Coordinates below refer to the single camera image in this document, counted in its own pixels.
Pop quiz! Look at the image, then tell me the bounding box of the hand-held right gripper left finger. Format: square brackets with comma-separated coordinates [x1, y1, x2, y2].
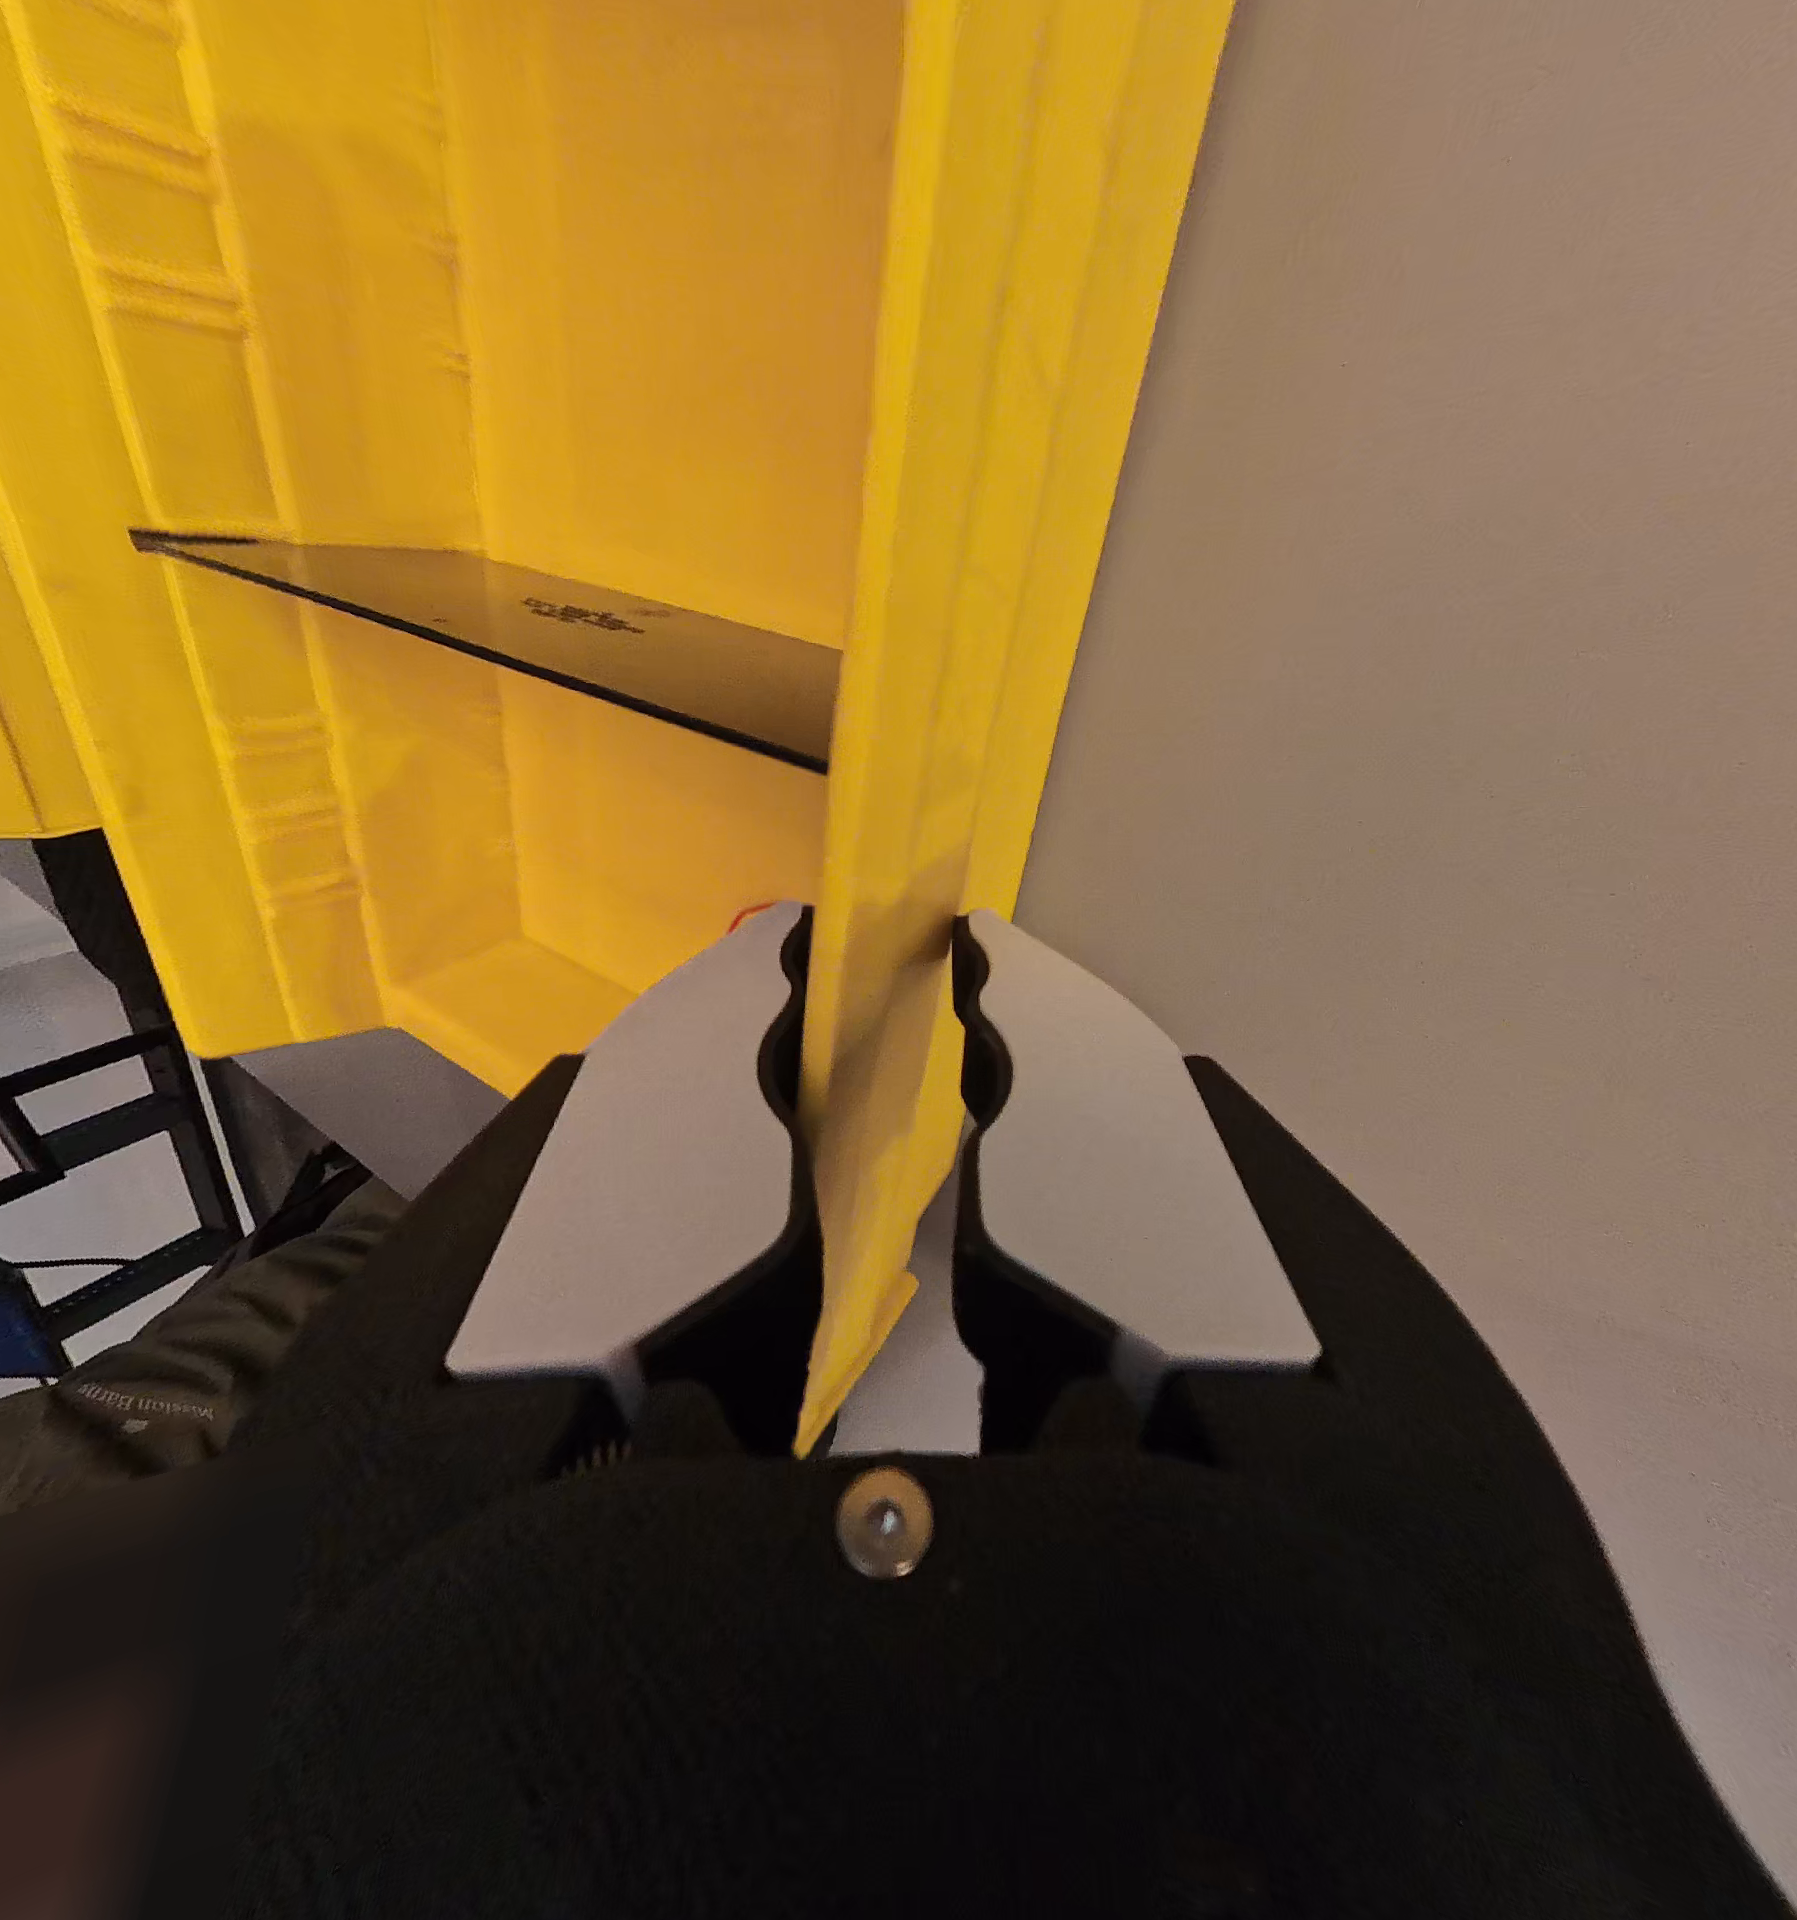
[443, 901, 821, 1386]

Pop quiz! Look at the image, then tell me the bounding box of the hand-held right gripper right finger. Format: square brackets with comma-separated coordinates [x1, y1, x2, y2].
[946, 908, 1324, 1379]

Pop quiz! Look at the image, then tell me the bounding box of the yellow plastic bin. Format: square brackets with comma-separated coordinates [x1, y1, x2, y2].
[0, 0, 1236, 1461]

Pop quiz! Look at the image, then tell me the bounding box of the person's olive jacket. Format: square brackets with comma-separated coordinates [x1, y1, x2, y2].
[0, 1182, 406, 1529]

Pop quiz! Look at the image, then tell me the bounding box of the black bin divider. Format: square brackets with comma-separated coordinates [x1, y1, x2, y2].
[130, 531, 848, 777]

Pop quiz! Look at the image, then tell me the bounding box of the black metal frame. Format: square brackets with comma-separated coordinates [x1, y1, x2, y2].
[3, 831, 378, 1340]

